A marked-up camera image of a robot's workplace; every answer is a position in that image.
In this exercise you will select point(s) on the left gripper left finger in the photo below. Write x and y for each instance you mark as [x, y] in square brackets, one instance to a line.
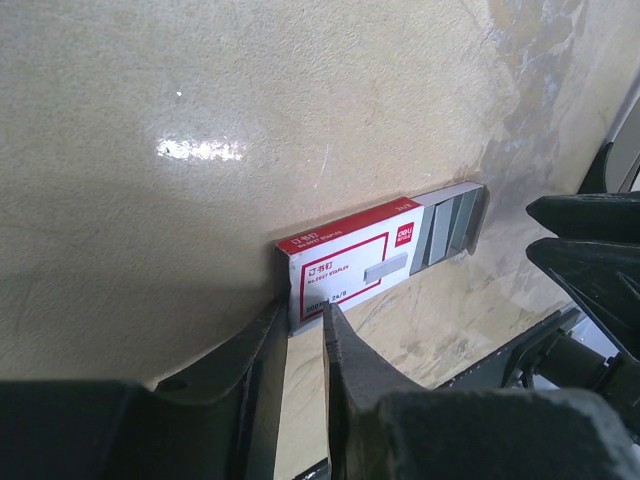
[216, 419]

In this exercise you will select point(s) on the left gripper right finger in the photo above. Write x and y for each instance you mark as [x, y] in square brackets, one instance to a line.
[383, 425]

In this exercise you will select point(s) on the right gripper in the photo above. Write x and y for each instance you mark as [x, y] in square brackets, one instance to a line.
[566, 349]

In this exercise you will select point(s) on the staple box sleeve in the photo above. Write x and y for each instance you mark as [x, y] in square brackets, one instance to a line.
[347, 261]

